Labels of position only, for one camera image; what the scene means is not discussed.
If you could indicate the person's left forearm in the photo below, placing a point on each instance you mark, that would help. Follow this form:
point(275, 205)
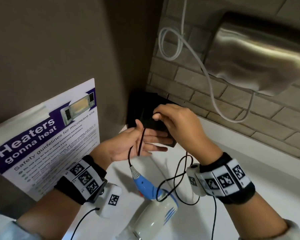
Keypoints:
point(47, 217)

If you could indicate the person's left hand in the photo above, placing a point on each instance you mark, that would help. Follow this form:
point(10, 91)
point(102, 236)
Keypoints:
point(117, 147)

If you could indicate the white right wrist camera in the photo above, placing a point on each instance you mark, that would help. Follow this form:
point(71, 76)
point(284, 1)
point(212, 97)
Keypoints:
point(196, 182)

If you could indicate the blue white hair dryer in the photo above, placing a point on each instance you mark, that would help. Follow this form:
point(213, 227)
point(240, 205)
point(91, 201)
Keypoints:
point(152, 217)

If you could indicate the steel wall hand dryer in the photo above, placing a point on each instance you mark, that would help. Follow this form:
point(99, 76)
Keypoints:
point(255, 54)

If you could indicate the white purple safety poster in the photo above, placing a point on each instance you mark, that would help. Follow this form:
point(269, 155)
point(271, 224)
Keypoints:
point(52, 152)

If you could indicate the person's right hand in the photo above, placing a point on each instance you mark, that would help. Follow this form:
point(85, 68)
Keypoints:
point(187, 132)

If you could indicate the black fabric bag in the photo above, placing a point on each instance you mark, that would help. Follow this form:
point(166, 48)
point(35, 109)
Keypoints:
point(142, 107)

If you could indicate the light grey shirt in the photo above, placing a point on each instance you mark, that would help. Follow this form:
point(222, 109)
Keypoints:
point(5, 229)

